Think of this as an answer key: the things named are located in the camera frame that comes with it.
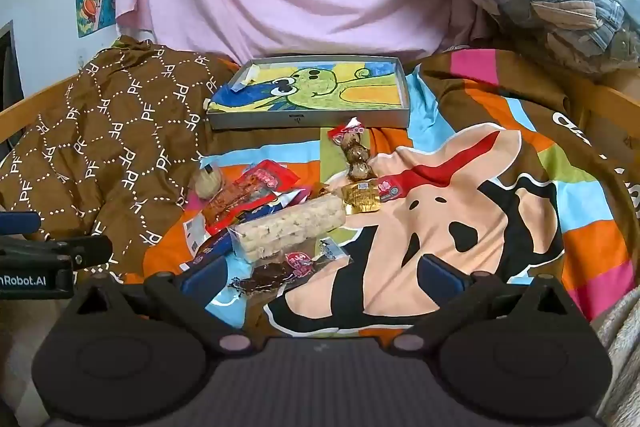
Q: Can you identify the wooden bed rail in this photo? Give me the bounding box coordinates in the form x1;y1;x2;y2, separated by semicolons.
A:
0;69;83;148
562;74;640;142

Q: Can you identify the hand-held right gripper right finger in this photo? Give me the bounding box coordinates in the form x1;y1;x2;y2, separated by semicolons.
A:
390;254;588;355

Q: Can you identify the cartoon printed towel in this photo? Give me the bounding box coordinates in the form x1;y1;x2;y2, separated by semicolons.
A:
210;59;403;115

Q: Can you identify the navy snack packet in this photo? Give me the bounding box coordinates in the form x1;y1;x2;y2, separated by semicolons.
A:
184;213;237;269

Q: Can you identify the colourful cartoon blanket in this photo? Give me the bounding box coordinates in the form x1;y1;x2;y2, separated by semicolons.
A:
122;47;640;338

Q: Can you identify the dark dried meat packet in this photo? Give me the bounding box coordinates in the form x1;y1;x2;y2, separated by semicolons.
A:
229;237;356;299

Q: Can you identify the gold foil snack packet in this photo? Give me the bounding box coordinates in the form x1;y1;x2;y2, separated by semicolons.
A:
341;181;382;214

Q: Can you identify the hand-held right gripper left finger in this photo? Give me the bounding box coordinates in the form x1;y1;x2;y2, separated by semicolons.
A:
67;254;256;355

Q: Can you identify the grey tray box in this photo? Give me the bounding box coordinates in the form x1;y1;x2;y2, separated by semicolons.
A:
206;54;412;131

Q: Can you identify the brown patterned blanket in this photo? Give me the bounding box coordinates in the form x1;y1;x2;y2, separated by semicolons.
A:
0;36;241;283

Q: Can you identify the round biscuit packet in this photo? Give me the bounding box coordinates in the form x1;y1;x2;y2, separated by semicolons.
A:
192;159;223;200

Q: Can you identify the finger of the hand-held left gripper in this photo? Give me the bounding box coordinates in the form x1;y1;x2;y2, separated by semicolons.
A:
0;212;43;236
0;234;114;275

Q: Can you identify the long puffed rice bar packet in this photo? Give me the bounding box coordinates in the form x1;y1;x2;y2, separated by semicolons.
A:
230;194;348;264

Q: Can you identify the red spicy snack packet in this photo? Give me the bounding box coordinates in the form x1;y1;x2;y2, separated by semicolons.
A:
202;159;301;228

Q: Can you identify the dark framed panel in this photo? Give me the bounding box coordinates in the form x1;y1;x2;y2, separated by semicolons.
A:
0;21;25;112

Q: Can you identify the quail egg packet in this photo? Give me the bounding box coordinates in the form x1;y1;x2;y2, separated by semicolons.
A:
327;117;403;202

